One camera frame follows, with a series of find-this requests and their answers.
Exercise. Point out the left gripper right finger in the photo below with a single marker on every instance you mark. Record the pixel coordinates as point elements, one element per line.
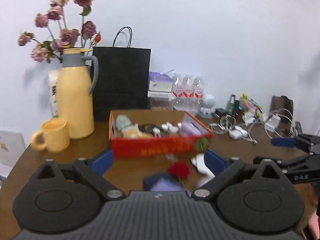
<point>253,198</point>

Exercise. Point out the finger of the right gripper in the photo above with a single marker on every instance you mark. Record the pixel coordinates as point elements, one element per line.
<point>283,142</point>

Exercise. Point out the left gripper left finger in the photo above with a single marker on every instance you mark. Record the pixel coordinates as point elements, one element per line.
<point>60,198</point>

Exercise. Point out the red flower ornament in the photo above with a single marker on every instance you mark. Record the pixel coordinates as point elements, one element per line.
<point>179,170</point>

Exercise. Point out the navy blue cloth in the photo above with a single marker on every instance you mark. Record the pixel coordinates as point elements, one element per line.
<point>162,181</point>

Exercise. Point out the purple cloth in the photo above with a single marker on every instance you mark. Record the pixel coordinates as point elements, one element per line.
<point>189,129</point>

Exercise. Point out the white plastic bottle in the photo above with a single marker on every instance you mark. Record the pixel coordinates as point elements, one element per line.
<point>198,163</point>

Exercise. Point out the white yellow plush toy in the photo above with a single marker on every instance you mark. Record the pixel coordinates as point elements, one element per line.
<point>133,132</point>

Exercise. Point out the small dark figurine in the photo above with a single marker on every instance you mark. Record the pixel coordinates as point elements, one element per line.
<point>152,129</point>

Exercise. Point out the brown wallet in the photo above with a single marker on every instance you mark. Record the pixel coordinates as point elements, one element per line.
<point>284,105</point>

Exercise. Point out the yellow mug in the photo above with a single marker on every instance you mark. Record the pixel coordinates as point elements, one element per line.
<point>53,136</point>

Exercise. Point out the green spray bottle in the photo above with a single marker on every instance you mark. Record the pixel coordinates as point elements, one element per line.
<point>231,105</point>

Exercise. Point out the white paper stack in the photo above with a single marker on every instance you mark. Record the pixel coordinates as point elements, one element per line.
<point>12,147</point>

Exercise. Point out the white astronaut figure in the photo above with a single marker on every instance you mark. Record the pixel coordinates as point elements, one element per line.
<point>206,110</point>

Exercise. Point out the red orange cardboard box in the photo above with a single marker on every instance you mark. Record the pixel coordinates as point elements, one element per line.
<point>146,147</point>

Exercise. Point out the green bubble wrap pouch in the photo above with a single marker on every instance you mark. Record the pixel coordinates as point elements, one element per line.
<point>122,122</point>

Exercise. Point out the yellow thermos jug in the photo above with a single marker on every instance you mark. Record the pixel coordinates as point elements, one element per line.
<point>76,81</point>

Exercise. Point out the water bottle pack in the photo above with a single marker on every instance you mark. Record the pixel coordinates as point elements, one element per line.
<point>188,93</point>

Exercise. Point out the white carton vase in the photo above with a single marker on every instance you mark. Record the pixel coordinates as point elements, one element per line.
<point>52,81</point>

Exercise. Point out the black paper bag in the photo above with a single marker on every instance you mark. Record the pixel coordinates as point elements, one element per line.
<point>122,80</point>

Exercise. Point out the purple white tissue pack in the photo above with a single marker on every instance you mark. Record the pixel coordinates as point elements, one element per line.
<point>160,86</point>

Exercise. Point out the dried pink rose bouquet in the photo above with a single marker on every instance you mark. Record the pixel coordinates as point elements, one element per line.
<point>60,36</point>

